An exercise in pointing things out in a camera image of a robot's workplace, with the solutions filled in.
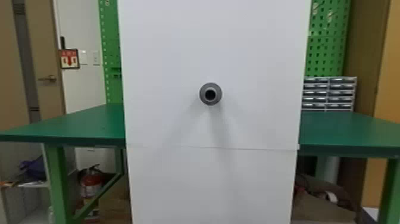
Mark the grey peg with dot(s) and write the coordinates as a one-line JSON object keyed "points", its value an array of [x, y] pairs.
{"points": [[203, 94]]}

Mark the white panel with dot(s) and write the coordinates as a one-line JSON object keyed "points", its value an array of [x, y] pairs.
{"points": [[175, 47]]}

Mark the white drawer cabinet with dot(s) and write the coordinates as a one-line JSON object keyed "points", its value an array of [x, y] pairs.
{"points": [[328, 94]]}

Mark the red fire extinguisher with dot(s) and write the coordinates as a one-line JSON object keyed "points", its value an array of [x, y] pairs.
{"points": [[90, 184]]}

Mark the white light switch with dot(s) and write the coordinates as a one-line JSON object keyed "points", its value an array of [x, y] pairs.
{"points": [[83, 57], [96, 58]]}

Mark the red wall sign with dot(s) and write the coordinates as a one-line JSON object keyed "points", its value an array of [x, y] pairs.
{"points": [[69, 58]]}

